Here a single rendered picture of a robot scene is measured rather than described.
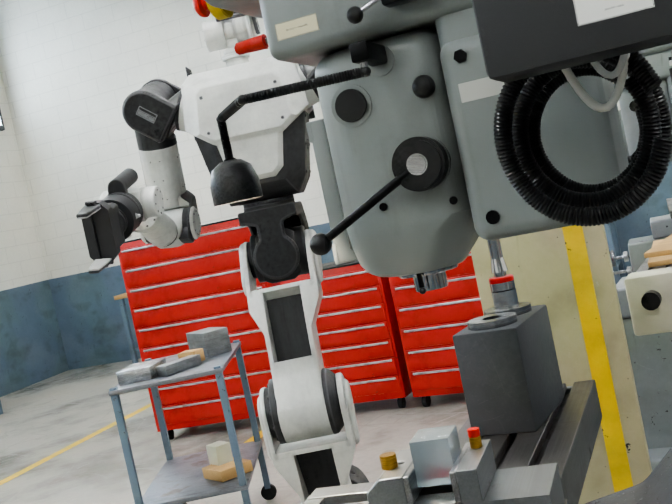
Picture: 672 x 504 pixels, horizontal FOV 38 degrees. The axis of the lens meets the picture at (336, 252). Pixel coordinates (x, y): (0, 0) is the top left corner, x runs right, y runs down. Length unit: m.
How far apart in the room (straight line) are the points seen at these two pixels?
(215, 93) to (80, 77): 10.41
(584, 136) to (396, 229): 0.27
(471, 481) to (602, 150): 0.43
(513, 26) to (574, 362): 2.25
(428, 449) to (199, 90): 1.12
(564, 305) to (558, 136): 1.93
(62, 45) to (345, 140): 11.44
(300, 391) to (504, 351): 0.53
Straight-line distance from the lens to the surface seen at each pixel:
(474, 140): 1.23
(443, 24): 1.26
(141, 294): 6.92
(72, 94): 12.57
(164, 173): 2.24
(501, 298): 1.84
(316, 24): 1.29
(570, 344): 3.13
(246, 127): 2.10
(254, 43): 1.56
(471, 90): 1.23
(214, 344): 4.63
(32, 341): 12.55
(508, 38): 0.97
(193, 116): 2.13
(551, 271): 3.10
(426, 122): 1.27
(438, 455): 1.26
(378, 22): 1.27
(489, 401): 1.75
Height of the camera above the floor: 1.43
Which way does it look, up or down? 3 degrees down
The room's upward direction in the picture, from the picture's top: 12 degrees counter-clockwise
